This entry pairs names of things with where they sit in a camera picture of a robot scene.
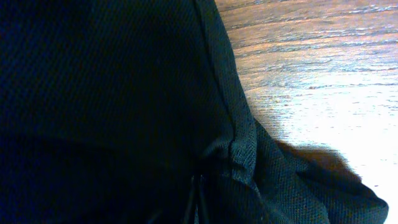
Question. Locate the black t-shirt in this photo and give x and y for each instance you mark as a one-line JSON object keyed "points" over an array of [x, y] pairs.
{"points": [[133, 112]]}

